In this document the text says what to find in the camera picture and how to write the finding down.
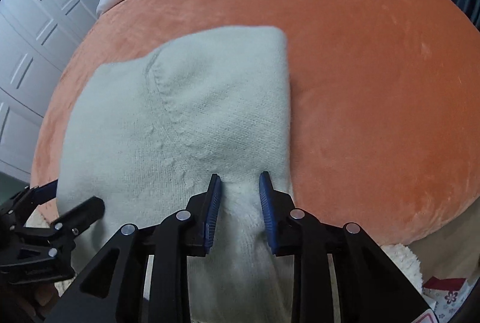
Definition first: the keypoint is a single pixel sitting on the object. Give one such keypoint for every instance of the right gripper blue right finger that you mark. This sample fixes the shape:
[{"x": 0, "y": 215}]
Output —
[{"x": 268, "y": 203}]

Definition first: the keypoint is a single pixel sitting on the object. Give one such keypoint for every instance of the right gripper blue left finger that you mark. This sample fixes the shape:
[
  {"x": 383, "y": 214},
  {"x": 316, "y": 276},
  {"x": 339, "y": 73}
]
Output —
[{"x": 212, "y": 202}]

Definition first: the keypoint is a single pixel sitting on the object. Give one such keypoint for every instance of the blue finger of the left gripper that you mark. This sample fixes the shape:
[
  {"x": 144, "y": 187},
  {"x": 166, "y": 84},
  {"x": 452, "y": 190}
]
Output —
[
  {"x": 45, "y": 193},
  {"x": 81, "y": 217}
]

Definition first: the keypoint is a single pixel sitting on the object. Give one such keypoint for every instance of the cream knit cardigan red buttons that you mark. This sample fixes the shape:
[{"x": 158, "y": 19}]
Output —
[{"x": 147, "y": 134}]

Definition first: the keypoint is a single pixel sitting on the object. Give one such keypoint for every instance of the cream fluffy rug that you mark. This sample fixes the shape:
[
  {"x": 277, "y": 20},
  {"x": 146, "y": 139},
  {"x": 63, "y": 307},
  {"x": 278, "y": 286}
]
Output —
[{"x": 407, "y": 262}]

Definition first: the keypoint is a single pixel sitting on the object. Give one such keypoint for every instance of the orange plush bed blanket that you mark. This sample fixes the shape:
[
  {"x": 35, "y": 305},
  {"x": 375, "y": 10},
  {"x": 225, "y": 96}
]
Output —
[{"x": 385, "y": 100}]

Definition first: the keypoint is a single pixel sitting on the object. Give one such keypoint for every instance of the white panelled wardrobe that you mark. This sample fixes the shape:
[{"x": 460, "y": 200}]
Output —
[{"x": 38, "y": 39}]

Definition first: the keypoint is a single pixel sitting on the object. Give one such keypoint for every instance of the red white patterned box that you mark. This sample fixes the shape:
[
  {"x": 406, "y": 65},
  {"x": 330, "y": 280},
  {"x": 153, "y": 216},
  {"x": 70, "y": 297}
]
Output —
[{"x": 448, "y": 295}]

